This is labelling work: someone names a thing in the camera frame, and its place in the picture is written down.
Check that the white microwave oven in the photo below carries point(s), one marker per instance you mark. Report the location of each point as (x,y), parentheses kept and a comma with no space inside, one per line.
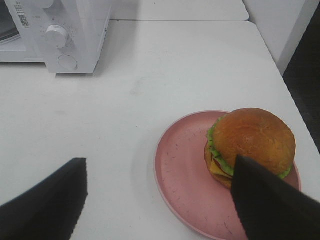
(23,24)

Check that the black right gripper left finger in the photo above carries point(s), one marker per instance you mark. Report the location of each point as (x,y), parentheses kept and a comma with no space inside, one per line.
(51,209)

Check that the round door release button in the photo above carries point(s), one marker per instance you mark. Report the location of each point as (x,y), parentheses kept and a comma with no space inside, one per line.
(68,62)

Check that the toy burger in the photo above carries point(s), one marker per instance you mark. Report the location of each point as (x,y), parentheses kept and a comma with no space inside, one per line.
(249,132)

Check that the white microwave knob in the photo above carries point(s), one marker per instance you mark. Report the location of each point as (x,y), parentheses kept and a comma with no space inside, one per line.
(46,4)
(57,36)

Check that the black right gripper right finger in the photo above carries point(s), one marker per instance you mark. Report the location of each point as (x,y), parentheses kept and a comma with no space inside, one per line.
(269,208)

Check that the pink round plate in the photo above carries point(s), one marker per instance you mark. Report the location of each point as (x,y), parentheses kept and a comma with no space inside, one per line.
(188,188)

